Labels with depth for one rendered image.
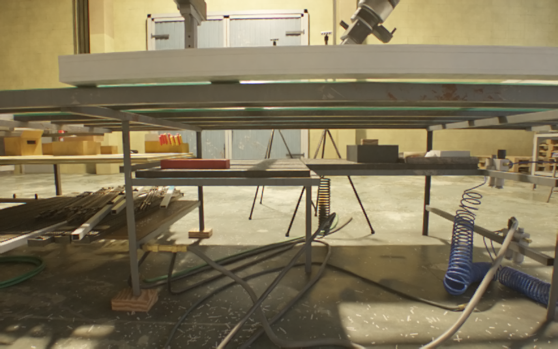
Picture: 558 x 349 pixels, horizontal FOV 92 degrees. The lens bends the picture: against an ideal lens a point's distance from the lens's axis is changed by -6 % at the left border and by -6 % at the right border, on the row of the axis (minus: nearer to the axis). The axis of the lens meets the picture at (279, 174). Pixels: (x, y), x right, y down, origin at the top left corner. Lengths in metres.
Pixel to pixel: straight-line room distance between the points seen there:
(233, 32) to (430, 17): 4.93
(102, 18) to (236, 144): 4.48
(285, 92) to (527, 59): 0.61
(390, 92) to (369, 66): 0.10
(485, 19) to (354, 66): 8.72
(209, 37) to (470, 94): 7.37
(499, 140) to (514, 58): 8.26
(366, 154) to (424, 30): 7.10
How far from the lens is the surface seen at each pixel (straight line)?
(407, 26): 8.45
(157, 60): 0.83
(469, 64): 0.87
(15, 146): 2.51
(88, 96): 0.96
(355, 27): 0.87
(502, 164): 1.82
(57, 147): 2.19
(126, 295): 1.47
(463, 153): 1.84
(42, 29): 10.25
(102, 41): 8.65
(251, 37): 7.77
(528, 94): 1.03
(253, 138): 7.30
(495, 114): 1.70
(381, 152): 1.67
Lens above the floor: 0.69
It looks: 6 degrees down
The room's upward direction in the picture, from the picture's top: straight up
